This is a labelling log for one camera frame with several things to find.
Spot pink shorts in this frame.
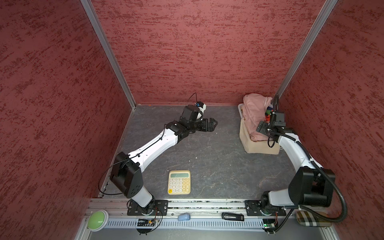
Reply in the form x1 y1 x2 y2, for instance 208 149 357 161
243 93 273 142

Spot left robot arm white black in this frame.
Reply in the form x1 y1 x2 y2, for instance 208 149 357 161
110 118 218 215

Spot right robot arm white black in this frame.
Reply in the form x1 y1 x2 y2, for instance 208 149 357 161
257 121 336 216

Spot multicolour striped shorts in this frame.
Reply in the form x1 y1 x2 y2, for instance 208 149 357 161
265 104 274 119

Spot beige shorts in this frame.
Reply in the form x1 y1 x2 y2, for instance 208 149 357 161
239 119 281 155

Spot white plastic basket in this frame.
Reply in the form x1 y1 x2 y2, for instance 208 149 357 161
238 103 244 119

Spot yellow calculator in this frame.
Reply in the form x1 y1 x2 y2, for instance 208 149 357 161
167 170 191 195

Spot black usb stick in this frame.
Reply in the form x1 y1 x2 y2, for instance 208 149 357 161
222 213 245 222

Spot small blue object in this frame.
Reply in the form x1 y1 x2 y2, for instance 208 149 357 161
178 213 191 222

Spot right circuit board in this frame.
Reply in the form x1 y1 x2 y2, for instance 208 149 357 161
262 219 279 231

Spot circuit board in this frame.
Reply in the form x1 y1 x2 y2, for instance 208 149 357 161
137 219 157 228
262 219 279 231

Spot plaid glasses case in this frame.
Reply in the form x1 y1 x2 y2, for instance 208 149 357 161
296 211 332 228

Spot left circuit board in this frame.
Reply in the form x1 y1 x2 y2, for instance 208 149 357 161
137 219 157 228

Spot green round button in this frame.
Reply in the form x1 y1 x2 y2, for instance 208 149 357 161
87 210 109 232

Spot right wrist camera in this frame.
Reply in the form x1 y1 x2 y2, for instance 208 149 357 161
270 112 286 128

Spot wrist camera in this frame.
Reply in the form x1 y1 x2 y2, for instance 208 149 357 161
270 112 286 128
181 102 207 122

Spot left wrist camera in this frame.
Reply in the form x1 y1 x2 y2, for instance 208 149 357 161
181 102 207 122

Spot black corrugated cable conduit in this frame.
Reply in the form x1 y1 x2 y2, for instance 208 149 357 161
271 94 348 223

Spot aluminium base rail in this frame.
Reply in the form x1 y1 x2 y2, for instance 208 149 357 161
75 199 339 240

